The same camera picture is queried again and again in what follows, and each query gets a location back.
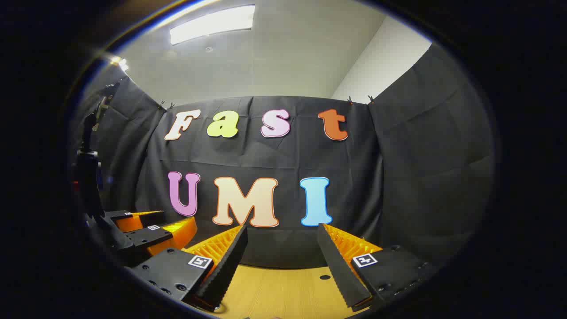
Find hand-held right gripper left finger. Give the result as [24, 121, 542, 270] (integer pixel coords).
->
[128, 224, 249, 313]

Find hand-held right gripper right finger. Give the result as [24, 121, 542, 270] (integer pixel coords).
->
[317, 223, 443, 311]

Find long ceiling light panel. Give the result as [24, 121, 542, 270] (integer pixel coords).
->
[170, 4, 256, 46]

